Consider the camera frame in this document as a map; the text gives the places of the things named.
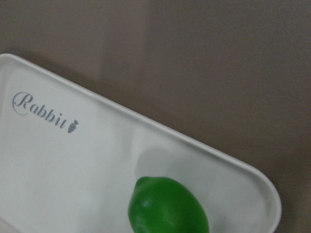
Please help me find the green lemon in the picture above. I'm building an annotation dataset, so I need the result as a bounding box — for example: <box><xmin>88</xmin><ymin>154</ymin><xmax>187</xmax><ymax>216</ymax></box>
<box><xmin>128</xmin><ymin>177</ymin><xmax>209</xmax><ymax>233</ymax></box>

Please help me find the white rabbit tray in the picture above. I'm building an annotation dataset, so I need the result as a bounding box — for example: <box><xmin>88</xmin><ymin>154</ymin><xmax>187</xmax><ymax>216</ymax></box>
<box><xmin>0</xmin><ymin>54</ymin><xmax>282</xmax><ymax>233</ymax></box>

